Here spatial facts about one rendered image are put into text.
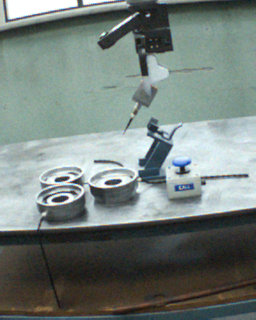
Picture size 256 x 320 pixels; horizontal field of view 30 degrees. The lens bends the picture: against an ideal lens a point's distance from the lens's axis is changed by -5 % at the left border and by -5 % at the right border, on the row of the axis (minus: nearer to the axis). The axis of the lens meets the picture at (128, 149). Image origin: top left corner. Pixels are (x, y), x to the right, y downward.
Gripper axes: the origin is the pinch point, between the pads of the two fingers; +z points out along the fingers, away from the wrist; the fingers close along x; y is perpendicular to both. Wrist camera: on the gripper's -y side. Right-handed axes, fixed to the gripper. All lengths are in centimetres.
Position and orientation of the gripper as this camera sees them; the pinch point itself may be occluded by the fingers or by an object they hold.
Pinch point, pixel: (146, 89)
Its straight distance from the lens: 113.3
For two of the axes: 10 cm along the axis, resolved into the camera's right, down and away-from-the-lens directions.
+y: 9.9, -1.2, -0.8
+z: 1.4, 9.4, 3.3
